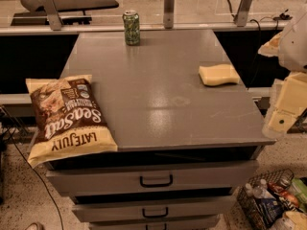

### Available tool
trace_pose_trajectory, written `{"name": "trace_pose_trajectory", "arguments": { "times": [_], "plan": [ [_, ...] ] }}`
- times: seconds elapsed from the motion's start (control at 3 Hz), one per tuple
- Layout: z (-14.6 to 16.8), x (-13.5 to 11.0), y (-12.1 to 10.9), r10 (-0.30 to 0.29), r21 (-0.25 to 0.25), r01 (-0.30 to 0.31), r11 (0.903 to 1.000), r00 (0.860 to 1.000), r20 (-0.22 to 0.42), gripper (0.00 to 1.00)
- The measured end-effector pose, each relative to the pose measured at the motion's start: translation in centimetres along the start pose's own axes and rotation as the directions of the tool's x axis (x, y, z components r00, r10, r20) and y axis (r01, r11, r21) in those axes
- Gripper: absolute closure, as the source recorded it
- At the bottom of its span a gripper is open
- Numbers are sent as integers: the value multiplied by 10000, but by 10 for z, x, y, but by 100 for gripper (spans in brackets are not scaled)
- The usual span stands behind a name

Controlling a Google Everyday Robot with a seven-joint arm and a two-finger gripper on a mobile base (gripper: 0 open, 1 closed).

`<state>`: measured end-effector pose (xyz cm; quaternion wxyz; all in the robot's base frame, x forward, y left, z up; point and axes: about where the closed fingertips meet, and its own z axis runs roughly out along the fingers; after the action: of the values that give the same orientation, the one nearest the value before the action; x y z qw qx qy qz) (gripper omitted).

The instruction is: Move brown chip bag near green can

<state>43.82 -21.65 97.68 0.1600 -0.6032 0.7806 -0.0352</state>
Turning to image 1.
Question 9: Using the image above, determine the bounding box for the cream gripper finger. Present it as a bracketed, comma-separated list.
[258, 33, 282, 58]
[262, 108, 297, 139]

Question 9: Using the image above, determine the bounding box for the brown chip bag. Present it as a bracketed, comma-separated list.
[26, 75, 117, 168]

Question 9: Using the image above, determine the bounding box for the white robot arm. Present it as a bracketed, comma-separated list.
[258, 4, 307, 139]

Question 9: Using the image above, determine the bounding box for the blue snack bag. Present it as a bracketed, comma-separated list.
[255, 198, 283, 227]

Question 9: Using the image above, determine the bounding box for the green soda can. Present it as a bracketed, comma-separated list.
[122, 10, 140, 45]

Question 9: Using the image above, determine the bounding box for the yellow sponge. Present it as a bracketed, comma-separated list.
[199, 64, 240, 86]

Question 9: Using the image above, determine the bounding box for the green snack package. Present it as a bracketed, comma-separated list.
[289, 178, 307, 204]

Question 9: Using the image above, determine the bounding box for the clear plastic water bottle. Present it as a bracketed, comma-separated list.
[252, 179, 273, 198]

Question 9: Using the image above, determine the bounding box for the red snack package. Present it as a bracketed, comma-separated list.
[268, 182, 299, 207]

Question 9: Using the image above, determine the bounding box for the grey drawer cabinet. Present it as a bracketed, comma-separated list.
[47, 30, 270, 230]

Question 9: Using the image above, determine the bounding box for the cream package in basket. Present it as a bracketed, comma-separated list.
[283, 211, 307, 230]

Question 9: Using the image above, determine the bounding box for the black bench seat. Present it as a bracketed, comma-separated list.
[11, 0, 119, 26]

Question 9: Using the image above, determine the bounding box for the white shoe tip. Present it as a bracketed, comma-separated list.
[25, 222, 44, 230]

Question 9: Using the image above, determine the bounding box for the right metal bracket post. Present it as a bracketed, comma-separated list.
[234, 0, 252, 27]

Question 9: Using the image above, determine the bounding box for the metal bracket post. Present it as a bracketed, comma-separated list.
[41, 0, 62, 31]
[234, 0, 252, 27]
[163, 0, 175, 29]

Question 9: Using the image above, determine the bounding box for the wire basket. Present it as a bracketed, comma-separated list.
[237, 169, 294, 230]

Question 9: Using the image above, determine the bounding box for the middle metal bracket post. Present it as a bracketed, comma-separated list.
[163, 0, 175, 29]

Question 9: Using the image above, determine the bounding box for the middle drawer black handle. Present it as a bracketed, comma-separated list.
[142, 207, 169, 219]

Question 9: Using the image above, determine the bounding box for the drawer black handle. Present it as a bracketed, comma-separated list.
[142, 207, 169, 219]
[145, 223, 168, 230]
[139, 174, 174, 188]

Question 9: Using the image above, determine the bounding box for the top drawer black handle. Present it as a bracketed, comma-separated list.
[139, 174, 174, 188]

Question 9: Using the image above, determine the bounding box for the bottom drawer black handle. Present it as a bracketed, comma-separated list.
[145, 223, 168, 230]

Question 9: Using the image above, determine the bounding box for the left metal bracket post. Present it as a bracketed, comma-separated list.
[41, 0, 62, 31]

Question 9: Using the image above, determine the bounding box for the black floor cable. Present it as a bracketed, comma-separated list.
[1, 125, 65, 230]

